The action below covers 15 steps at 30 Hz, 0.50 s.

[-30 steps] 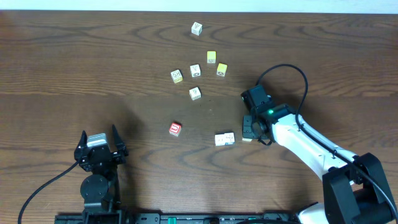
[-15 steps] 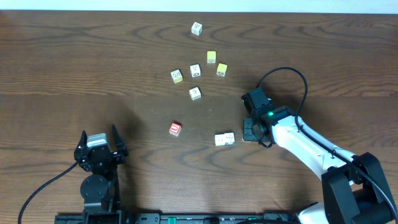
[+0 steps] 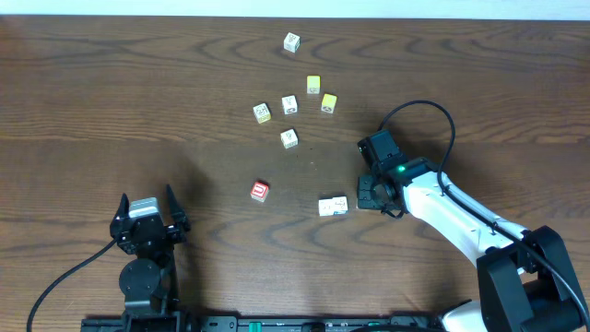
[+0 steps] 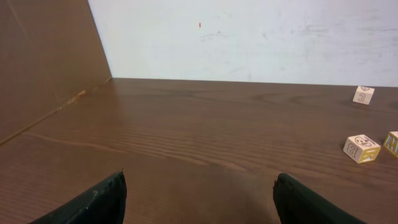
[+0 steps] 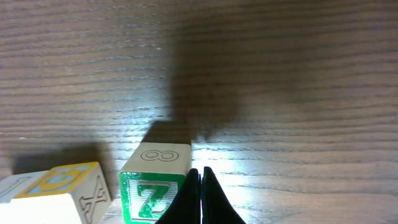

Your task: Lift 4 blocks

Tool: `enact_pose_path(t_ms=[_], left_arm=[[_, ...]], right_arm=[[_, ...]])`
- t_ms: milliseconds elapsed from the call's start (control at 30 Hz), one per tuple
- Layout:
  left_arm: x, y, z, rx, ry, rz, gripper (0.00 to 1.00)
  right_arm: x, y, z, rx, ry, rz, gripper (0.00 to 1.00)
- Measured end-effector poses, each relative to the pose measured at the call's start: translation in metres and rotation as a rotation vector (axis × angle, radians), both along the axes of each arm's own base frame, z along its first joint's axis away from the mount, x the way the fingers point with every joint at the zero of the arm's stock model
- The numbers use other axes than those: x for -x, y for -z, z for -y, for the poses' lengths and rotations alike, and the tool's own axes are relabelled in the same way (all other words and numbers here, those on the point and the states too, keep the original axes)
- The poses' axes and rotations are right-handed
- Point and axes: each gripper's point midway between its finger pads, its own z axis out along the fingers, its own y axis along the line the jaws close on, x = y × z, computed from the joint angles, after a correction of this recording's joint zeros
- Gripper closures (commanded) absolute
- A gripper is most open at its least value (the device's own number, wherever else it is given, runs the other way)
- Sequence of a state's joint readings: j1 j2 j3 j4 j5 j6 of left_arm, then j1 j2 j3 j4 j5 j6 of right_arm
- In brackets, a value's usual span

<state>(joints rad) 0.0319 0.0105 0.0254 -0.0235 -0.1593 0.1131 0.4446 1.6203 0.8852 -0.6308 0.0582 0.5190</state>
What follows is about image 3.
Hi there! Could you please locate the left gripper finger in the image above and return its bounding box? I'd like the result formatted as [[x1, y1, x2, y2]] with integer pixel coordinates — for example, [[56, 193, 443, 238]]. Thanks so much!
[[115, 194, 129, 220], [166, 184, 188, 227]]

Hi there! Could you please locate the white block red side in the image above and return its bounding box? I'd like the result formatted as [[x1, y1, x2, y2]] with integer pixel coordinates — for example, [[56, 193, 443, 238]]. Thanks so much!
[[332, 196, 348, 215]]

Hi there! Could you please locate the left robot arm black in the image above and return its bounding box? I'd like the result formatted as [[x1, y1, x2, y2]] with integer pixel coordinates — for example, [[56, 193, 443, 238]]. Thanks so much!
[[110, 186, 191, 325]]

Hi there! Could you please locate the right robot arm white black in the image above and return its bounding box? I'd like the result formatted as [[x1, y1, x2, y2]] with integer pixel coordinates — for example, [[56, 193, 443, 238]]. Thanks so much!
[[358, 152, 589, 331]]

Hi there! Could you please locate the red U letter block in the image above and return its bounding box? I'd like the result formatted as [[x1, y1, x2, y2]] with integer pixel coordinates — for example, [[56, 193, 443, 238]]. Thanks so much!
[[250, 181, 270, 202]]

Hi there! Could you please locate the yellow block with black mark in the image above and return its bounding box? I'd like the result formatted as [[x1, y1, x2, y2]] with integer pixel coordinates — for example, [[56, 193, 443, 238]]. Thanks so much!
[[321, 93, 337, 113]]

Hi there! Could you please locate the white block green side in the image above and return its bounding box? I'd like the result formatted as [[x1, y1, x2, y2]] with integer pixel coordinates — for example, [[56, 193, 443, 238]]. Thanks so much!
[[280, 129, 299, 148]]

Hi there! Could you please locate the white block yellow side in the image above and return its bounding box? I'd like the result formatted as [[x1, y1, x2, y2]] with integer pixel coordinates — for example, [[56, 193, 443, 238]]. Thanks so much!
[[253, 102, 272, 124]]

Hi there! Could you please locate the yellow block upper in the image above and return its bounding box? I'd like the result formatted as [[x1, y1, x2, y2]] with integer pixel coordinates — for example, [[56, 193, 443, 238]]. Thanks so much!
[[306, 76, 321, 94]]

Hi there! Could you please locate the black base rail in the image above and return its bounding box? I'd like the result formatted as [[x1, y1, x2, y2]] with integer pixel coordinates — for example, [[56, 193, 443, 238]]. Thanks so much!
[[80, 314, 444, 332]]

